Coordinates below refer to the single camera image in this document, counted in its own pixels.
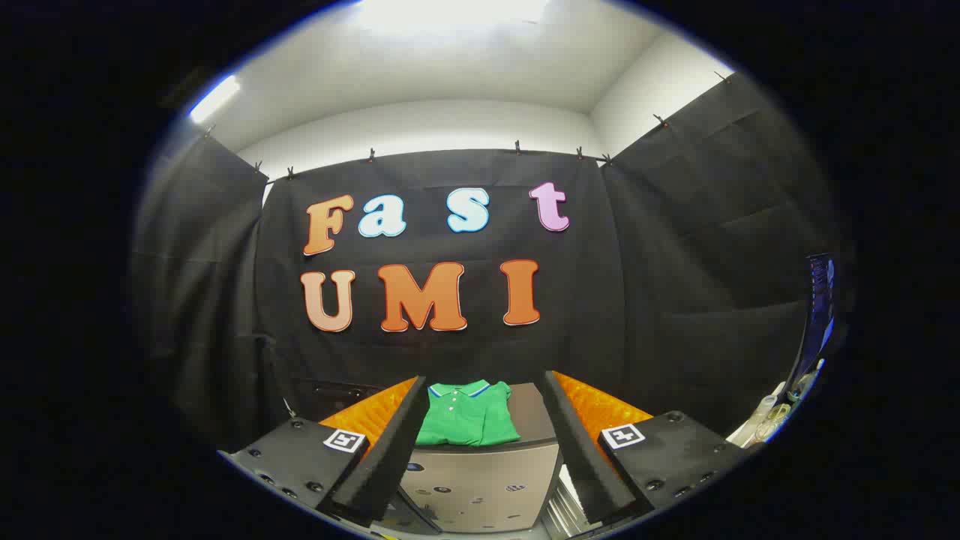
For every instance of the black backdrop cloth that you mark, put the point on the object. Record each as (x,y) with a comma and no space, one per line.
(645,285)

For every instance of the green polo shirt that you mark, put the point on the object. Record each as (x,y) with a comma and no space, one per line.
(465,420)

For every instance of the gray metal cabinet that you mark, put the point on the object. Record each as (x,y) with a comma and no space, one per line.
(480,480)

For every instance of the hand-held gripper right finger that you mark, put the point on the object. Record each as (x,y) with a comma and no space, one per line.
(581,457)

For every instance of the ceiling light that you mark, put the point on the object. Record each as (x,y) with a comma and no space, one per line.
(214,100)

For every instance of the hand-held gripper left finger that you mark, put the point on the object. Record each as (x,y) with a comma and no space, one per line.
(379,465)

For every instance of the white packaging clutter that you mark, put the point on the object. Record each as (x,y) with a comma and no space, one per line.
(765,420)

